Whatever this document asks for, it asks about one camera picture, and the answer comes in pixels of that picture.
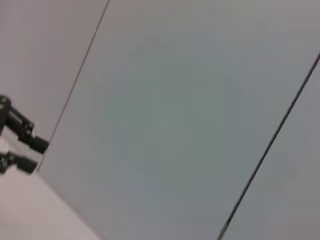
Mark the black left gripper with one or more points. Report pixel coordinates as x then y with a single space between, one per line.
3 107

